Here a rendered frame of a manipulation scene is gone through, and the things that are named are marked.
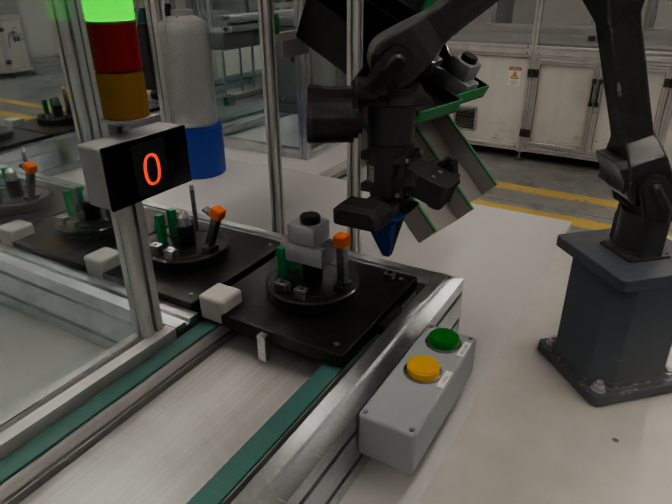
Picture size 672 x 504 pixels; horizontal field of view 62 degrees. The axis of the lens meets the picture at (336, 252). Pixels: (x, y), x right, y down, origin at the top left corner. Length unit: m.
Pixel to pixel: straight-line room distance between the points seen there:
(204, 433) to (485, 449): 0.35
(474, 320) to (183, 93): 1.05
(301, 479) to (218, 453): 0.13
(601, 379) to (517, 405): 0.12
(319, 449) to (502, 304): 0.56
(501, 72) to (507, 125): 0.43
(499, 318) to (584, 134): 3.89
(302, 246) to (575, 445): 0.44
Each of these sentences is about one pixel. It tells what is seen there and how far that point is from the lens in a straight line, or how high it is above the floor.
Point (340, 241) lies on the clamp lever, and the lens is 0.78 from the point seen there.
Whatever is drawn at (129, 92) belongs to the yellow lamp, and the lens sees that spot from 0.66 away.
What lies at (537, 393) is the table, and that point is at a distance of 0.88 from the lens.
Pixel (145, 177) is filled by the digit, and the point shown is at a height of 1.20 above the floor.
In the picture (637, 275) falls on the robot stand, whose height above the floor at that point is 1.06.
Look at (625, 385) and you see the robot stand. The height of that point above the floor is 0.88.
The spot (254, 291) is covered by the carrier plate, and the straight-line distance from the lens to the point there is 0.87.
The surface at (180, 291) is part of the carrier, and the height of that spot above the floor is 0.97.
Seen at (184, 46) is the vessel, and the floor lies 1.23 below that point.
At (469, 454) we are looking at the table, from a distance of 0.77.
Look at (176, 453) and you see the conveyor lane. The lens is 0.70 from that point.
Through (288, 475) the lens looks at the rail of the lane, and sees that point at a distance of 0.60.
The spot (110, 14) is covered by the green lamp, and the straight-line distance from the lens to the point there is 0.65.
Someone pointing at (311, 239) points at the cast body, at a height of 1.07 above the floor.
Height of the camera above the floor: 1.40
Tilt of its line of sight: 26 degrees down
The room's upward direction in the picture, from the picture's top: 1 degrees counter-clockwise
